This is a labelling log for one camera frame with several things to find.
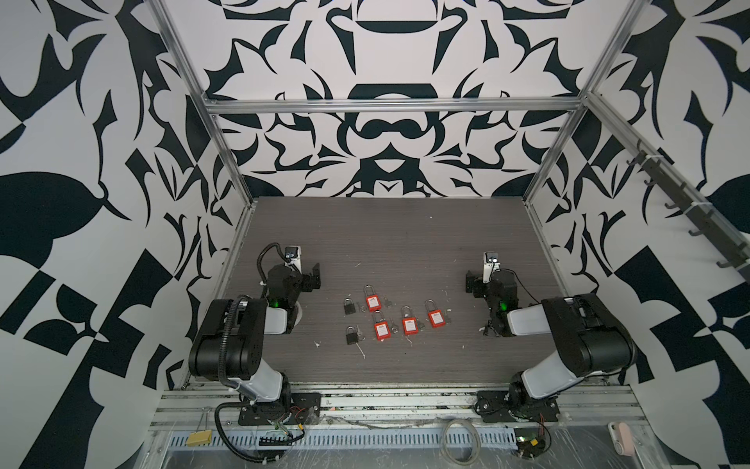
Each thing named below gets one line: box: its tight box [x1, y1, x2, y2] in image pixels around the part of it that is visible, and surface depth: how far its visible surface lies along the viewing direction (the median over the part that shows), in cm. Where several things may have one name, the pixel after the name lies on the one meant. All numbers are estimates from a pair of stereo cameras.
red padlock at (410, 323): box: [401, 303, 419, 336], surface depth 89 cm
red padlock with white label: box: [424, 298, 447, 329], surface depth 91 cm
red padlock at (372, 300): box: [363, 284, 382, 313], surface depth 93 cm
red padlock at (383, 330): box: [373, 309, 392, 342], surface depth 88 cm
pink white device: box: [607, 421, 635, 457], surface depth 70 cm
